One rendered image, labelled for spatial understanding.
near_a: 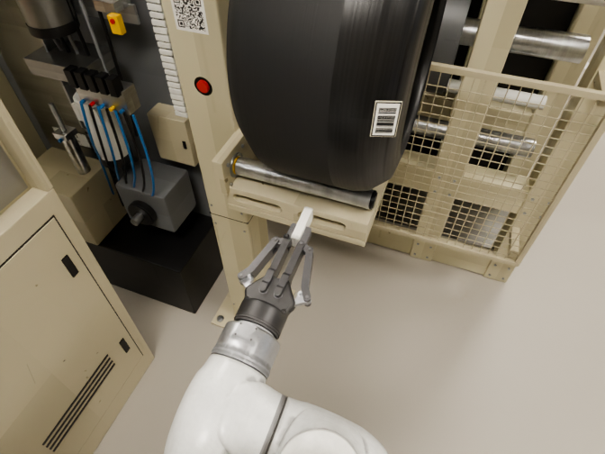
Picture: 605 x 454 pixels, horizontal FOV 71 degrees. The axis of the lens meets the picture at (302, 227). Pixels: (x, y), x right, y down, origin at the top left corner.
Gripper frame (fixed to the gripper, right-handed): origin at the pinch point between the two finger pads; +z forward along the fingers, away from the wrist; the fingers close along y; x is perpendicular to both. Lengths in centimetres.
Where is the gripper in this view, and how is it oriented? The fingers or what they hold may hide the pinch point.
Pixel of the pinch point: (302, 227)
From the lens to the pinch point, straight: 75.2
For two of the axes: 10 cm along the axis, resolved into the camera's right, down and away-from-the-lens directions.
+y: -9.3, -2.7, 2.4
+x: 0.5, 5.7, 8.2
